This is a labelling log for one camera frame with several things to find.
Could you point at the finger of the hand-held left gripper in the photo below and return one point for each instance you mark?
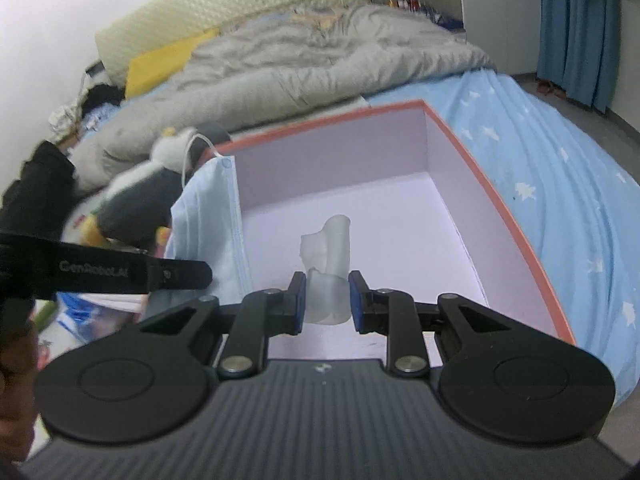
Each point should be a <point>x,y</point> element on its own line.
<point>180,275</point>

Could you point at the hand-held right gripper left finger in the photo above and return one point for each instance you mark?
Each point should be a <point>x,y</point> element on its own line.
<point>299,304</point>

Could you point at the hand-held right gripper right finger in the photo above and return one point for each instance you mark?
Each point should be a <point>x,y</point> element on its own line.
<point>356,305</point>

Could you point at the blue face mask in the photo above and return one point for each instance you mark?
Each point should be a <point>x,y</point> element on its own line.
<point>210,220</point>

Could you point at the translucent white silicone piece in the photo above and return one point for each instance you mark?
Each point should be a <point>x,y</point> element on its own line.
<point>331,245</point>

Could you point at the pink cardboard box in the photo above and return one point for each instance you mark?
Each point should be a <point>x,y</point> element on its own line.
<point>350,160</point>

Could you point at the person's left hand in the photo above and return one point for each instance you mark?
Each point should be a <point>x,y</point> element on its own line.
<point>15,390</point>

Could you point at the fruit and flower printed mat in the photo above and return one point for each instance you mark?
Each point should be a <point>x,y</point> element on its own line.
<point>80,220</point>

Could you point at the grey penguin plush toy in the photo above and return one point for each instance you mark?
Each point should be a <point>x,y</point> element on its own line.
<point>135,195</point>

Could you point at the black clothing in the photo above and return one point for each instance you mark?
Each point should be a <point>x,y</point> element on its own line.
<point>35,185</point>

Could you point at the white crumpled cloth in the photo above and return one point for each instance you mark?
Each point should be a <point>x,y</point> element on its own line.
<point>70,117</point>

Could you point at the yellow pillow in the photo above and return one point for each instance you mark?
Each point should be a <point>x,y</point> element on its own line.
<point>160,62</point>

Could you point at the blue star print bedsheet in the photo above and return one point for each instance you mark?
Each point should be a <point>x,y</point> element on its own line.
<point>550,185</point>

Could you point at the grey duvet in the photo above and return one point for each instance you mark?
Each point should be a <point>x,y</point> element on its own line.
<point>300,60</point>

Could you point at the brown slipper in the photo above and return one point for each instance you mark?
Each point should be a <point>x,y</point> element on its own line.
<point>547,88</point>

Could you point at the row of small bottles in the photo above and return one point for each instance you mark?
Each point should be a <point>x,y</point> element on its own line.
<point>407,2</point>

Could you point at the white wardrobe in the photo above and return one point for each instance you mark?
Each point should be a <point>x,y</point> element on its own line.
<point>490,10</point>

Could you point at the blue curtain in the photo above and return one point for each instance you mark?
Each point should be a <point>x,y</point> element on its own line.
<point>575,35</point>

